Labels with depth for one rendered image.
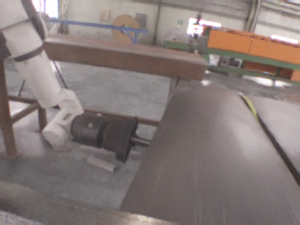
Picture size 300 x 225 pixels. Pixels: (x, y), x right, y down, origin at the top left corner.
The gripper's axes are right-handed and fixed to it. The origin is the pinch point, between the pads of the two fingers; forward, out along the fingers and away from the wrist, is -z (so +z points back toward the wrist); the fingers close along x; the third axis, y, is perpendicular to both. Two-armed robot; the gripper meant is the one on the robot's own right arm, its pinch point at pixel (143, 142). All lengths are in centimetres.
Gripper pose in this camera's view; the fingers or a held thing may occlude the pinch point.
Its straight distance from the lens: 51.2
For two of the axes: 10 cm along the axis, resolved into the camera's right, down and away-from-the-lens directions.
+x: -2.6, 8.9, -3.7
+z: -9.6, -2.1, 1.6
